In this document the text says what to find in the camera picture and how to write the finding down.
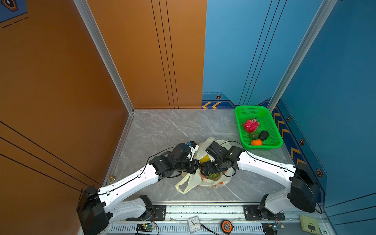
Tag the aluminium frame post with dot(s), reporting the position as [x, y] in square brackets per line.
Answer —
[313, 30]
[94, 31]

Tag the left aluminium frame post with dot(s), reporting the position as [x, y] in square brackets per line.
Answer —
[94, 31]

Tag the small white clock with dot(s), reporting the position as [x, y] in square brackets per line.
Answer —
[194, 224]

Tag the green plastic basket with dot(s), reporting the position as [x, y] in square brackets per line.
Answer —
[262, 115]

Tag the red dragon fruit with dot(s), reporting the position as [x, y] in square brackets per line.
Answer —
[251, 125]

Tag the right aluminium frame post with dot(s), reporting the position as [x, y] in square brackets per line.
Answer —
[313, 30]

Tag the green round fruit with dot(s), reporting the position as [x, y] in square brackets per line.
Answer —
[254, 135]

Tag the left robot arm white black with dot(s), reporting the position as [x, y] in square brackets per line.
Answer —
[97, 208]

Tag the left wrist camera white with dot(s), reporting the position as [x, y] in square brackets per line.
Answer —
[194, 147]

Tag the orange black tape measure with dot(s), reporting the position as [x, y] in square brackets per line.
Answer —
[226, 227]

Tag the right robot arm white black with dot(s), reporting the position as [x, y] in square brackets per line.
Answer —
[300, 190]

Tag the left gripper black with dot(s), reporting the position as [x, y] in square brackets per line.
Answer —
[194, 167]

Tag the yellow fruit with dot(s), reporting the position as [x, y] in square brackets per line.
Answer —
[206, 158]

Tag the orange fruit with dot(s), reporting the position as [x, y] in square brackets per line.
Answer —
[256, 142]

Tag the circuit board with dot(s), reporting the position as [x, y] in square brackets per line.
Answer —
[145, 229]
[272, 228]

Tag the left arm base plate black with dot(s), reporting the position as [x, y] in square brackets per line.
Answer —
[155, 213]

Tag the dark avocado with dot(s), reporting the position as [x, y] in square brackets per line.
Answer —
[263, 135]

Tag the right circuit board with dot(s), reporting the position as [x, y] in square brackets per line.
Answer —
[272, 228]

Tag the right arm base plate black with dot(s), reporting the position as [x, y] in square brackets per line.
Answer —
[252, 212]

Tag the translucent yellowish plastic bag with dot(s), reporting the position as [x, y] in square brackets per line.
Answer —
[214, 181]

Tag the green wall switch box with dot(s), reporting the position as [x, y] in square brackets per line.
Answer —
[310, 225]

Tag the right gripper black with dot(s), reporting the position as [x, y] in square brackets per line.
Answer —
[209, 171]

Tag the left circuit board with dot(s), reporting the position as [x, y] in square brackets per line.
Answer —
[145, 229]

